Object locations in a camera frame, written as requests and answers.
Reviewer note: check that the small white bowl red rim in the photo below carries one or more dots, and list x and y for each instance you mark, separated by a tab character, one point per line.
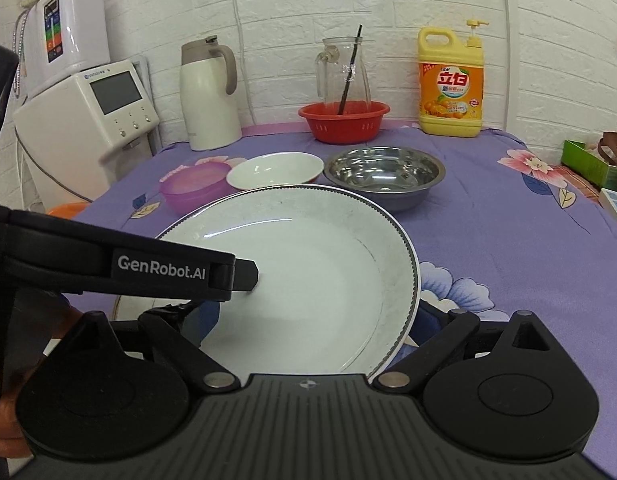
273	170

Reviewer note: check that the white water dispenser with screen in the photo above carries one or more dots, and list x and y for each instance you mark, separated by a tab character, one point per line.
63	125

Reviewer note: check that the white water purifier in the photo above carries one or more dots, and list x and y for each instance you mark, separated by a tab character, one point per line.
83	25

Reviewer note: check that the dark cloth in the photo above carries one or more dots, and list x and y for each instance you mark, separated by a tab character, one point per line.
1	100

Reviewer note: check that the purple floral tablecloth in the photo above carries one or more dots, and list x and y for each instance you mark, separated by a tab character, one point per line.
488	240

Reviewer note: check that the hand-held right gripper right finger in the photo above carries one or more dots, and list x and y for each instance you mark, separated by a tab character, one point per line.
428	317

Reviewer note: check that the person's left hand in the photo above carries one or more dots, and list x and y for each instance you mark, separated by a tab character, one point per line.
8	430

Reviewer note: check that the black stirring stick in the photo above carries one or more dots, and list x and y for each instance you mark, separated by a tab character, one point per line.
352	60

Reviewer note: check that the white thermos jug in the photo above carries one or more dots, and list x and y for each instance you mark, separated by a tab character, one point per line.
208	105

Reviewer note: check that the yellow detergent pump bottle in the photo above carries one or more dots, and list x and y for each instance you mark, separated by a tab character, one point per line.
451	90

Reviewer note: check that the green box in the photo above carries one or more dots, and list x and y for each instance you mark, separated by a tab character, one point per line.
583	162

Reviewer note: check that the glass pitcher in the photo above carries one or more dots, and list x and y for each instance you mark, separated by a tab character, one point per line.
333	75

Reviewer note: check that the purple plastic bowl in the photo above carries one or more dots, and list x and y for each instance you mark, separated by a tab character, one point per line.
188	190

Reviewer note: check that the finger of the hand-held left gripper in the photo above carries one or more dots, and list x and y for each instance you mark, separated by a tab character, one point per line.
246	275

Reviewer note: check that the white and blue box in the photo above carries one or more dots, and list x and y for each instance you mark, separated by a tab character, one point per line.
616	207

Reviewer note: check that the orange plastic basin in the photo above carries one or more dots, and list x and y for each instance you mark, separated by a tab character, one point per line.
68	208

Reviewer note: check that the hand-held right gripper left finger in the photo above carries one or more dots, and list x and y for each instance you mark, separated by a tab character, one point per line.
196	322

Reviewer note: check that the large white plate patterned rim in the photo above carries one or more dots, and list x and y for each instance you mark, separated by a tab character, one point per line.
313	270

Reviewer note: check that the red plastic basin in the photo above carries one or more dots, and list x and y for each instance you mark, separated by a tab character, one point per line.
338	129

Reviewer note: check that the stainless steel bowl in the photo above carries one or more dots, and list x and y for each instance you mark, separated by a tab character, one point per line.
383	170

